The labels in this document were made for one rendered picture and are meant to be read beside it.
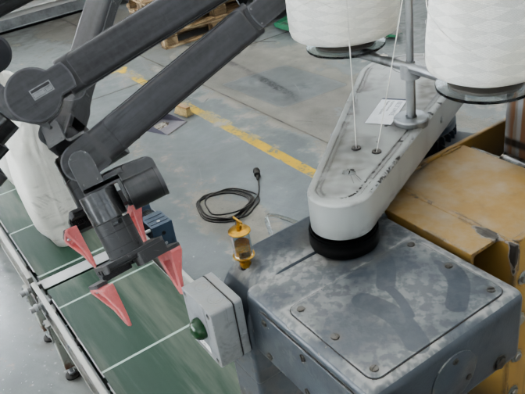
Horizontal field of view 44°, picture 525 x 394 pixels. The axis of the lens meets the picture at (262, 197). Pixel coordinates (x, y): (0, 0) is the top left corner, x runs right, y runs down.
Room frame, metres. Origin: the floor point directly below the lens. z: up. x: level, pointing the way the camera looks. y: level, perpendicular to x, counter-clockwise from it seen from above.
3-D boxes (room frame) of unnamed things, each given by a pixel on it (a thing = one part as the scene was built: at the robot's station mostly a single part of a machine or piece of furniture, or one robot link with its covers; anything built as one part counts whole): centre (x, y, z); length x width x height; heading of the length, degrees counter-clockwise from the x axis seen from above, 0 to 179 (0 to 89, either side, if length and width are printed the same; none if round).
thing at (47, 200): (2.49, 0.93, 0.74); 0.47 x 0.22 x 0.72; 28
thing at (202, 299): (0.63, 0.08, 1.28); 0.08 x 0.05 x 0.09; 30
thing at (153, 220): (2.44, 0.53, 0.35); 0.30 x 0.15 x 0.15; 30
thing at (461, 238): (0.72, -0.21, 1.26); 0.22 x 0.05 x 0.16; 30
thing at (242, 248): (0.67, 0.04, 1.37); 0.03 x 0.02 x 0.03; 30
